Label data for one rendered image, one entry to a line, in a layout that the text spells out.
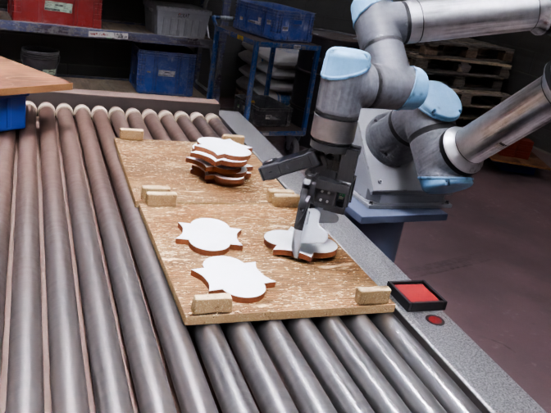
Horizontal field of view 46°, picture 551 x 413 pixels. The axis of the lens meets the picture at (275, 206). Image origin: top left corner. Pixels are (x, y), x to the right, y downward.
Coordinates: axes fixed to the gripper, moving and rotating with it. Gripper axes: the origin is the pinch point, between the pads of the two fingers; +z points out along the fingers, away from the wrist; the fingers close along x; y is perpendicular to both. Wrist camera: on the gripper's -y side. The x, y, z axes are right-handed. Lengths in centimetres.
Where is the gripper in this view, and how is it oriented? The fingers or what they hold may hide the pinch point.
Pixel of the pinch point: (300, 242)
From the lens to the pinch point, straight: 117.8
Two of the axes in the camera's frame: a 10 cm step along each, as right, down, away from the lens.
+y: 9.5, 2.4, -2.1
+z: -1.5, 9.2, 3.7
